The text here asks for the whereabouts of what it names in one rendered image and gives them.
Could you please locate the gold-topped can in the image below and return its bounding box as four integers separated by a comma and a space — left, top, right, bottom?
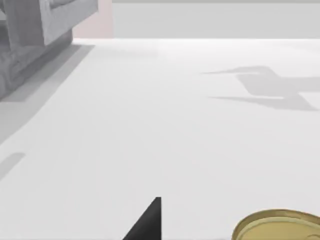
231, 208, 320, 240

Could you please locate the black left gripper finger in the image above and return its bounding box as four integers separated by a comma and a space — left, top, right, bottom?
121, 196, 162, 240

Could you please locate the grey cabinet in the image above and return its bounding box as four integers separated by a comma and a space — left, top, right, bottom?
0, 0, 99, 101

